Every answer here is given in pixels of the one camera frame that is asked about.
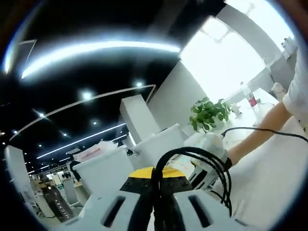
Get dark tall bag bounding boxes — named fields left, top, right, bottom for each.
left=38, top=172, right=72, bottom=223

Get large white cabinet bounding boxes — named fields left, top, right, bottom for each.
left=133, top=123, right=186, bottom=169

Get person's white shirt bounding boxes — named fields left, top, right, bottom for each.
left=240, top=40, right=308, bottom=228

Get black data cable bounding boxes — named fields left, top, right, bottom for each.
left=153, top=146, right=233, bottom=231

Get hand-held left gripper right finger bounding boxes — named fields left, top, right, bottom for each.
left=158, top=168, right=252, bottom=231

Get red label bottle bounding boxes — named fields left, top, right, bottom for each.
left=244, top=87, right=258, bottom=107

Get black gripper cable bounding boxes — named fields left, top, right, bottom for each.
left=220, top=127, right=308, bottom=143

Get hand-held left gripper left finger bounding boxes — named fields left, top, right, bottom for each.
left=57, top=166, right=156, bottom=231

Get long ceiling light strip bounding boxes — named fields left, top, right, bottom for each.
left=21, top=40, right=181, bottom=79

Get pink white bag pile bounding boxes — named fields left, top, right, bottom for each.
left=71, top=141, right=122, bottom=162

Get potted green plant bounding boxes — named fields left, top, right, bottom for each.
left=189, top=97, right=232, bottom=133

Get white figurine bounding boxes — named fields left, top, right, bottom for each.
left=230, top=102, right=242, bottom=116

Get white cabinet with pile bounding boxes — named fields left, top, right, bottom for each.
left=71, top=146, right=136, bottom=196

